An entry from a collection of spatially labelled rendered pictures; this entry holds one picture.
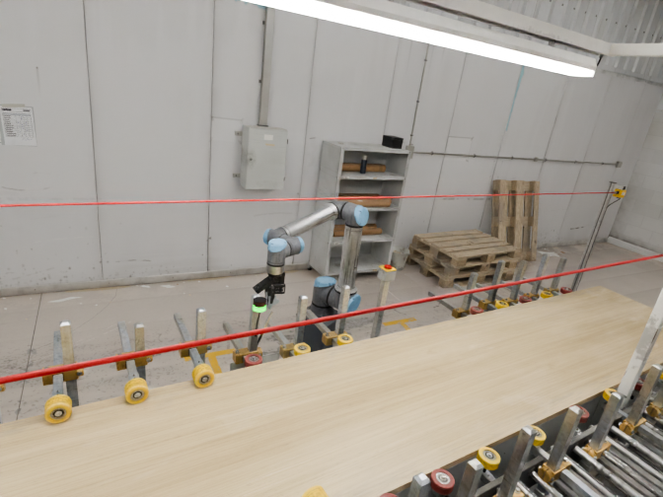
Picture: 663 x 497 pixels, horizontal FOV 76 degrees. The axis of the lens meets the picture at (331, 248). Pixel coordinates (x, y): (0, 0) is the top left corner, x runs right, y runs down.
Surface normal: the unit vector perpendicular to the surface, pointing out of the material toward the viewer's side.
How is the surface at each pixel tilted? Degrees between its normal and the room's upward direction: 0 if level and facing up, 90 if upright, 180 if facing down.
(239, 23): 90
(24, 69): 90
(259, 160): 90
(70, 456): 0
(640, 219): 90
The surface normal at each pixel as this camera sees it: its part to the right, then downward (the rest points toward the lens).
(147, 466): 0.13, -0.93
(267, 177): 0.46, 0.36
